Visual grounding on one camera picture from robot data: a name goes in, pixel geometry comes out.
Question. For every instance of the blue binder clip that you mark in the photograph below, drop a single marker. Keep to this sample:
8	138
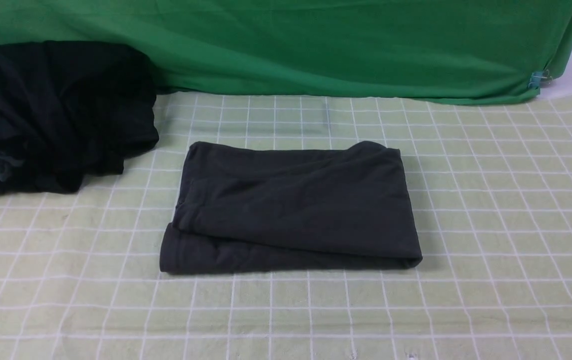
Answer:
540	79

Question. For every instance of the light green checkered tablecloth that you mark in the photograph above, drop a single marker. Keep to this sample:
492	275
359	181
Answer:
491	189

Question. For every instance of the gray long-sleeve top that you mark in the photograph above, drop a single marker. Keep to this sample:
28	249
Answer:
310	209

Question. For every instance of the green backdrop cloth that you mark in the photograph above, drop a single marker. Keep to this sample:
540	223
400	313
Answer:
456	52

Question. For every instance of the black clothes pile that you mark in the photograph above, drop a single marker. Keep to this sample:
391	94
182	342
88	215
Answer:
69	109

